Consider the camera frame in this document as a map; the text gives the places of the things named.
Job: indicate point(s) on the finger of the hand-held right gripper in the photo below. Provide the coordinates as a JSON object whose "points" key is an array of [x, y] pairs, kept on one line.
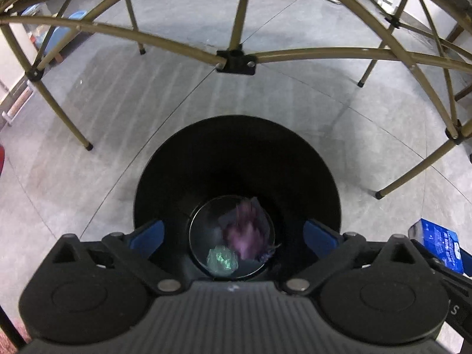
{"points": [[446, 268]]}

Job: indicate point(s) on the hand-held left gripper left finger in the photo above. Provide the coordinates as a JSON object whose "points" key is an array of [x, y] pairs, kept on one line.
{"points": [[149, 236]]}

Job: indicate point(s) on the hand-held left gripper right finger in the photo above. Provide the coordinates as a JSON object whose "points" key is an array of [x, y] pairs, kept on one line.
{"points": [[320, 238]]}

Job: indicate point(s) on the blue cardboard box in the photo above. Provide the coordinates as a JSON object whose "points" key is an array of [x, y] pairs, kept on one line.
{"points": [[438, 241]]}

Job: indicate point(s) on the purple fabric pouch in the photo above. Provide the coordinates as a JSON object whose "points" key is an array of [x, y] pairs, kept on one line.
{"points": [[245, 239]]}

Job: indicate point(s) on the pale green plastic bag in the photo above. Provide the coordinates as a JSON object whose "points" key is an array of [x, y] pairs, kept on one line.
{"points": [[221, 260]]}

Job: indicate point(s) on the black trash bin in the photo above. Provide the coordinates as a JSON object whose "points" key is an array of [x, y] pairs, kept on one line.
{"points": [[236, 155]]}

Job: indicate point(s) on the red plastic bucket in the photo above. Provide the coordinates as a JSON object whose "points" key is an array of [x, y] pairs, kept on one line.
{"points": [[1, 160]]}

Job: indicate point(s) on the dark wooden chair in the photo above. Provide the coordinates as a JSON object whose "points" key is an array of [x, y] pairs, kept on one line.
{"points": [[465, 92]]}

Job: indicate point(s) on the tan slatted folding table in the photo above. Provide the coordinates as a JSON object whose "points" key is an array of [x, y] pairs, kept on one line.
{"points": [[236, 61]]}

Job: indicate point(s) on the light blue plastic litter box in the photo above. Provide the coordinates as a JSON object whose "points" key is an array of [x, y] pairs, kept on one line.
{"points": [[55, 38]]}

